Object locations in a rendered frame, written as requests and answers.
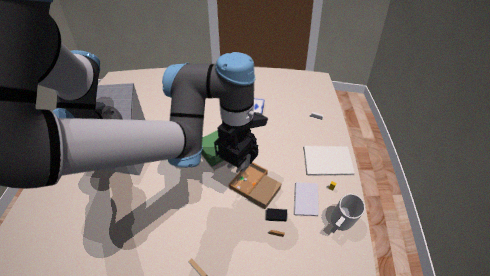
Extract grey cylindrical cup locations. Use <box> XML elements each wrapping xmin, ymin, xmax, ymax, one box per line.
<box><xmin>330</xmin><ymin>193</ymin><xmax>365</xmax><ymax>234</ymax></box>

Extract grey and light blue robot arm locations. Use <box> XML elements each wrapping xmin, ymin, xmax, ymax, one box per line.
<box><xmin>0</xmin><ymin>0</ymin><xmax>268</xmax><ymax>189</ymax></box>

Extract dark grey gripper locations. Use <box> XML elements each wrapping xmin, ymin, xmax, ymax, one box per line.
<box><xmin>214</xmin><ymin>119</ymin><xmax>259</xmax><ymax>173</ymax></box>

